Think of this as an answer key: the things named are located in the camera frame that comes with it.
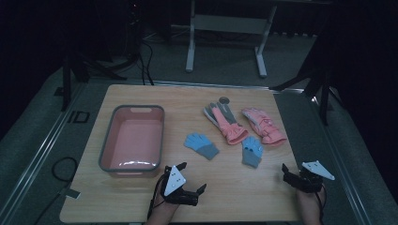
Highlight black hanging cables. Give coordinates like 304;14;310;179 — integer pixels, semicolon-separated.
136;39;155;86

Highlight grey tape piece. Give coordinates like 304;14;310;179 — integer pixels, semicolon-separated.
63;187;82;201

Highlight person's right hand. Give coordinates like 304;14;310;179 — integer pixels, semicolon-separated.
296;185;327;218

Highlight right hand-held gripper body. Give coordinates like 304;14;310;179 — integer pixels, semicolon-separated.
283;159;336;194

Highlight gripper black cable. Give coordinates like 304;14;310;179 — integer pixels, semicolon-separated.
146;172;171;219
316;184;329;225

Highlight black tripod stand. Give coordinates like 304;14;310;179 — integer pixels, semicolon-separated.
60;52;128;113
269;62;333;127

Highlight blue knit glove with dots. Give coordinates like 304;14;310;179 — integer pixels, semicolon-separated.
241;135;265;169

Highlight pink glove with grey palm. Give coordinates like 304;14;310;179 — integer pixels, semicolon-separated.
203;101;250;146

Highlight white desk frame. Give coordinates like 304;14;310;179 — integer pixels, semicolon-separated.
185;0;278;79

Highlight pink padded glove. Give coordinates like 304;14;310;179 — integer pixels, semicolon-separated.
240;107;288;147

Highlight black looped floor cable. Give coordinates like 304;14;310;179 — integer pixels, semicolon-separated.
51;156;80;184

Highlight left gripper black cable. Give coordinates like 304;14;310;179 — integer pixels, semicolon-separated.
146;172;171;219

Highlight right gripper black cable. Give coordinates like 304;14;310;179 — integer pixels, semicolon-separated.
316;184;329;225

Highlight plain blue knit glove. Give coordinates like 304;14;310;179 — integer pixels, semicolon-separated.
183;132;221;161

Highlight pink basin with grey rim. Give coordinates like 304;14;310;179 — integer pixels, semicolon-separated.
98;104;166;178

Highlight person's left hand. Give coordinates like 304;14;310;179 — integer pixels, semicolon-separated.
148;193;182;220

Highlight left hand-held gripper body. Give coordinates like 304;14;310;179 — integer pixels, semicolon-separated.
161;165;202;207

